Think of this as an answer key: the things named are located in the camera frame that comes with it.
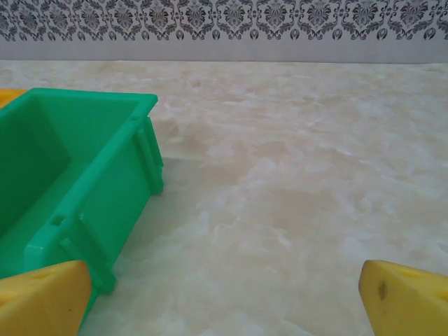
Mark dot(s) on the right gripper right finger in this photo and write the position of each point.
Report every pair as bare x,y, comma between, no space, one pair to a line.
406,304

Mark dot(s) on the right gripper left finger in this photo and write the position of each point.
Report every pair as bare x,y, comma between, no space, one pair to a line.
42,304

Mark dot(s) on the green plastic bin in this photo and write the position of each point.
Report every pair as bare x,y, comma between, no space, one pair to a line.
105,192

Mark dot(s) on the yellow plastic bin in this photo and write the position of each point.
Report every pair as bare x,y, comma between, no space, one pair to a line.
8,96

